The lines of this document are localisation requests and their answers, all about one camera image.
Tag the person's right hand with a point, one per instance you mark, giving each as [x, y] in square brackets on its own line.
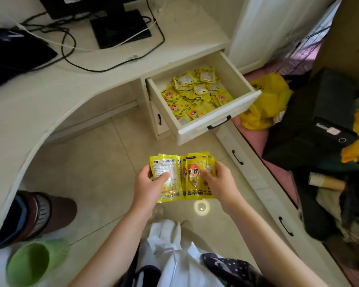
[224, 188]

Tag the pile of dark clothes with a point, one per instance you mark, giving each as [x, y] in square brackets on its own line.
[332, 218]

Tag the white bed frame with drawers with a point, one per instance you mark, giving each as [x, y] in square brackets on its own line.
[257, 182]

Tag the pile of yellow packets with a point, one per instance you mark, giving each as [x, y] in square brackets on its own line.
[194, 95]

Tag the pink bed sheet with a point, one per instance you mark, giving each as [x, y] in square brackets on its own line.
[257, 140]

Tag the dark dotted trousers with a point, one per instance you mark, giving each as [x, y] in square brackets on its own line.
[236, 271]

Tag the person's left hand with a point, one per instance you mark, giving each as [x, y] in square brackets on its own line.
[146, 191]

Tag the white wooden drawer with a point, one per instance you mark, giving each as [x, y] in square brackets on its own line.
[197, 128]

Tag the person's left thumb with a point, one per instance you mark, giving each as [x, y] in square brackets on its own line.
[162, 177]

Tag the yellow packet with clear window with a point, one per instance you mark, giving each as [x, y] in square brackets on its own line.
[170, 188]

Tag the white garment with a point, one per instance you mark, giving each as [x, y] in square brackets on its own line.
[173, 260]

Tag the person's right thumb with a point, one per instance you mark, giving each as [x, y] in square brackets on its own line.
[207, 176]

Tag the white curtain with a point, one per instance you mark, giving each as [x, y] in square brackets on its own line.
[269, 26]

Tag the black box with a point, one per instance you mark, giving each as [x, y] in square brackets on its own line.
[308, 122]

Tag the white cabinet drawer front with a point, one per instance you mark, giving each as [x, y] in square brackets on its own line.
[164, 128]

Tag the person's right forearm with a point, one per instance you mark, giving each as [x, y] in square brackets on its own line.
[272, 251]

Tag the brown cardboard board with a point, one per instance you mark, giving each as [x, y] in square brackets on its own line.
[347, 35]

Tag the yellow cartoon print packet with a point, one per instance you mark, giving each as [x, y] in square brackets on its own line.
[194, 173]

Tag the black monitor stand base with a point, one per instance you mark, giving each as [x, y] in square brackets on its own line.
[119, 29]

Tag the green plastic cup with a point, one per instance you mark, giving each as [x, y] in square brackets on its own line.
[33, 263]

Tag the person's left forearm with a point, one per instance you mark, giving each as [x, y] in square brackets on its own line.
[113, 251]

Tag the dark blue bag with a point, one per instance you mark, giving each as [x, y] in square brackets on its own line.
[15, 59]

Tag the black monitor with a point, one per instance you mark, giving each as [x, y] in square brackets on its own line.
[77, 4]

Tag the yellow plastic bag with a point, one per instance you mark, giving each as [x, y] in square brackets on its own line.
[266, 104]

